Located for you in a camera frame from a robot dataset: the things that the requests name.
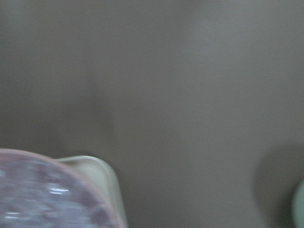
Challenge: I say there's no pink bowl of ice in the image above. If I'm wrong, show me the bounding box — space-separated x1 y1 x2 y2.
0 149 119 228

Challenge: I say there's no mint green bowl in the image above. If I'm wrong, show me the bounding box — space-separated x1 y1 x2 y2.
291 180 304 228

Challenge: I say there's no cream serving tray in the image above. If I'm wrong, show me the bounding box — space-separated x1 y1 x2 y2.
56 155 129 228

